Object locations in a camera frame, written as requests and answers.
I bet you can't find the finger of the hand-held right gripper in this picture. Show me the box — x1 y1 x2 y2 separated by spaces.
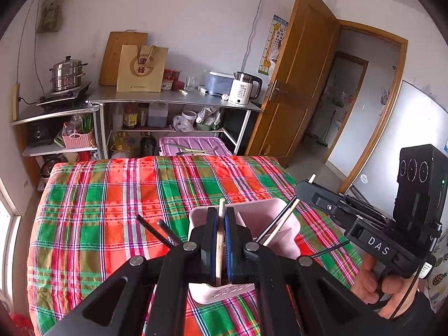
296 181 394 225

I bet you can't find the white electric kettle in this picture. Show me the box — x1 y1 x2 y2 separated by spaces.
227 72 263 107

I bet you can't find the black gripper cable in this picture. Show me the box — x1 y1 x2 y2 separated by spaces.
391 268 422 320

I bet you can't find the hanging grey cloth bag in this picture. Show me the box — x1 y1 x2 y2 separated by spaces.
37 0 69 34

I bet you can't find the wooden door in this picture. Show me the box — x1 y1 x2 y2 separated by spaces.
245 0 342 169

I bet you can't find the clear plastic container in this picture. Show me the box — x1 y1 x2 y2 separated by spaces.
204 70 234 96

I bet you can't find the person's right hand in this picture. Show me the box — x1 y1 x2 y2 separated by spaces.
351 255 419 320

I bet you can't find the white refrigerator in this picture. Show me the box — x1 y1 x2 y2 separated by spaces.
346 80 448 211

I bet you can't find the soy sauce bottle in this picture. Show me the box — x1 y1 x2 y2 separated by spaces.
123 103 138 129

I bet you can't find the giraffe wall poster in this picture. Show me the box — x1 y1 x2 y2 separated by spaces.
258 15 288 76

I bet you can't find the plaid tablecloth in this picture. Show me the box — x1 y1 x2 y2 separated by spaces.
28 156 363 336

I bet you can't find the wooden door frame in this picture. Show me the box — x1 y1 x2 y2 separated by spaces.
325 19 408 193

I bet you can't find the pink storage box lid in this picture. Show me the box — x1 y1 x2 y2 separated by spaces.
159 136 232 156

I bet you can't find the person's right forearm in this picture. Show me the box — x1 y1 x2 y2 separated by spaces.
388 290 442 336

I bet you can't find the black induction cooker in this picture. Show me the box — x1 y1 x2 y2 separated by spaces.
36 81 92 108

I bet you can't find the black wall cable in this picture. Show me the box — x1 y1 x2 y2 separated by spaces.
243 0 271 72

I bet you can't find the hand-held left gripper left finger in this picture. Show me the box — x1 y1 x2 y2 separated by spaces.
45 207 219 336

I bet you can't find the translucent plastic jug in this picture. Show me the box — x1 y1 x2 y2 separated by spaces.
148 102 169 128

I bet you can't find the pink utensil basket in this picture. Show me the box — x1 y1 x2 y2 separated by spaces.
187 198 302 305

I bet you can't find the pink woven basket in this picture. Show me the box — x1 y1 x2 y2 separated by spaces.
62 129 96 149

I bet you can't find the beige power strip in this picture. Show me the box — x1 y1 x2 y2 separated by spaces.
11 83 20 121

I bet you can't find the white window frame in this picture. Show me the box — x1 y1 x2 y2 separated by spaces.
0 178 22 298

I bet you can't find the brown paper bag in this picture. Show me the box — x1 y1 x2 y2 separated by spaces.
116 44 169 92

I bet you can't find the crumpled plastic bag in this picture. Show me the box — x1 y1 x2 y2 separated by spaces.
196 107 222 131
172 115 195 133

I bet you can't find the dark glass bottle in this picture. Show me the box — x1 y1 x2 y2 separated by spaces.
140 131 158 157

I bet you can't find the yellow oil bottle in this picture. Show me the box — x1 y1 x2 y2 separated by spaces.
110 131 135 159

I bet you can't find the wooden cutting board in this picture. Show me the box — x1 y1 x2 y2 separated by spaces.
99 31 148 87

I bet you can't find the black kitchen appliance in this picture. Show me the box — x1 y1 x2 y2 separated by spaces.
26 121 58 148

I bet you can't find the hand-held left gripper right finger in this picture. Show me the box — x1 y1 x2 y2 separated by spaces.
225 207 386 336

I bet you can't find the printed apron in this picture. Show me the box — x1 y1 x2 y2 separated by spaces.
423 241 448 314

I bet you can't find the stainless steel steamer pot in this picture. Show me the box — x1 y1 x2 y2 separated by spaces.
49 55 88 92

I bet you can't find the metal kitchen table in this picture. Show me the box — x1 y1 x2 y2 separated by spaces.
86 86 264 156

